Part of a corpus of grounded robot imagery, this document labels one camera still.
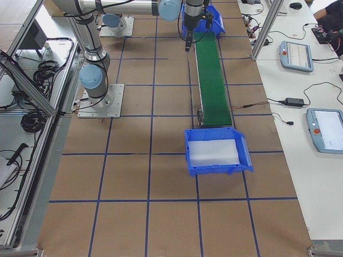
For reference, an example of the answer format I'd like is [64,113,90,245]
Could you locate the far blue plastic bin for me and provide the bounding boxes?
[181,4,225,38]

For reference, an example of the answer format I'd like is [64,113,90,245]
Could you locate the green conveyor belt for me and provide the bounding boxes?
[195,32,232,127]

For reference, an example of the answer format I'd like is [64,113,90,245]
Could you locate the far teach pendant tablet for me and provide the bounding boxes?
[279,41,314,72]

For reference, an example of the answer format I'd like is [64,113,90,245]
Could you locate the teach pendant tablet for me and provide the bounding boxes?
[306,108,342,154]
[279,41,314,72]

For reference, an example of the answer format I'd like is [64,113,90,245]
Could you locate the black power adapter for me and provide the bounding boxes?
[278,97,305,107]

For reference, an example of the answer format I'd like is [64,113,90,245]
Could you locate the blue bin with white foam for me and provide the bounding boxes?
[184,127,254,177]

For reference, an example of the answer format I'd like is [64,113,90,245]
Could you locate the white foam pad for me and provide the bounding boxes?
[189,139,240,167]

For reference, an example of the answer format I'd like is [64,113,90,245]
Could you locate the near teach pendant tablet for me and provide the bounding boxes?
[306,108,342,154]

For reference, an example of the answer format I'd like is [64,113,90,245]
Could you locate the aluminium frame post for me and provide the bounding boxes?
[251,0,284,61]

